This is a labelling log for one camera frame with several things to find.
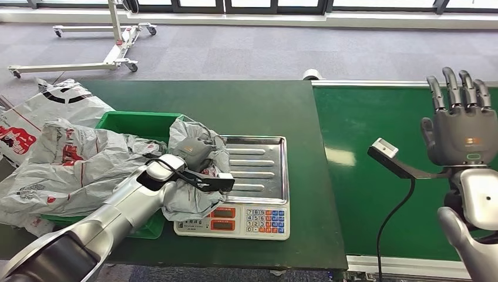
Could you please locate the dark window frame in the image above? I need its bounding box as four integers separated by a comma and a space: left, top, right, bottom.
0, 0, 498, 15

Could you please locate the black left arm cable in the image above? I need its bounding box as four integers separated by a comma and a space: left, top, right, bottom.
146, 157, 207, 192

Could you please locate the small white poly mailer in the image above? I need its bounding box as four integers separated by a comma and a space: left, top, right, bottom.
0, 211, 55, 238

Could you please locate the grey poly mailer red print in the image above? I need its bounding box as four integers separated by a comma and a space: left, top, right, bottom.
160, 117, 231, 223

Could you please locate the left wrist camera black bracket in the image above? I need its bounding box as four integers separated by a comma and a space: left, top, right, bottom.
183, 169, 235, 193

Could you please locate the green plastic crate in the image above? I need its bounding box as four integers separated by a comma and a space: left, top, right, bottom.
41, 111, 184, 240

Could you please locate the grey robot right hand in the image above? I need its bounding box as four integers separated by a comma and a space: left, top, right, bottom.
420, 66, 498, 167

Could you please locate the white window sill ledge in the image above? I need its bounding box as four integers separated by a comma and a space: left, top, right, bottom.
0, 8, 498, 30

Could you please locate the white wheeled stand frame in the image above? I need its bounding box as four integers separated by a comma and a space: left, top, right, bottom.
8, 0, 157, 79

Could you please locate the electronic scale steel tray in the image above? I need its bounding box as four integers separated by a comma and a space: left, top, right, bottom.
174, 135, 291, 241

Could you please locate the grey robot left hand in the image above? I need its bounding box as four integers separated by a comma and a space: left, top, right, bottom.
171, 136, 215, 174

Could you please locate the white poly mailer black stripe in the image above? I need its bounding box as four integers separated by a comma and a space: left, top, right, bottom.
0, 78, 116, 168

